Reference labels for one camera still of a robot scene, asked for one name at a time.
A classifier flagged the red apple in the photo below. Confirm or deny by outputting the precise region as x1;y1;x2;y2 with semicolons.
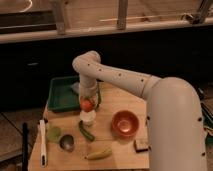
80;99;94;112

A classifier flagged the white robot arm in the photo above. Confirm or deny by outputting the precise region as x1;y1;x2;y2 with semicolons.
72;51;207;171

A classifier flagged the white paper cup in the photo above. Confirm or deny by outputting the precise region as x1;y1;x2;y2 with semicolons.
80;110;96;126

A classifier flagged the green plastic tray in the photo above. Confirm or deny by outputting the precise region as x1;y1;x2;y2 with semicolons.
47;76;80;112

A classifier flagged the green cucumber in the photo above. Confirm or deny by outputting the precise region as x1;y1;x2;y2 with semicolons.
78;121;95;142

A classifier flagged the orange bowl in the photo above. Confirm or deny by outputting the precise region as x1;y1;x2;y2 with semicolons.
111;110;139;139

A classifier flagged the light green fruit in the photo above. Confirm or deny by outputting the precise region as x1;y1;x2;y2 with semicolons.
46;126;61;143

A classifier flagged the small metal bowl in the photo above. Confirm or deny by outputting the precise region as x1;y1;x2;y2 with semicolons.
59;134;74;152

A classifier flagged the brown sponge block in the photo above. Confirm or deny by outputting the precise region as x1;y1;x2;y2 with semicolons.
134;140;148;153

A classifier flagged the black pole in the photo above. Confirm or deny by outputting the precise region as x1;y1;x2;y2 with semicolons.
22;123;28;171

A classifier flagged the white horizontal rail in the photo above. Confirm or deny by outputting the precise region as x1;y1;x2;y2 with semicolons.
0;17;213;45

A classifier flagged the white handled tool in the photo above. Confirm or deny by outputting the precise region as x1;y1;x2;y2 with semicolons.
39;120;47;167

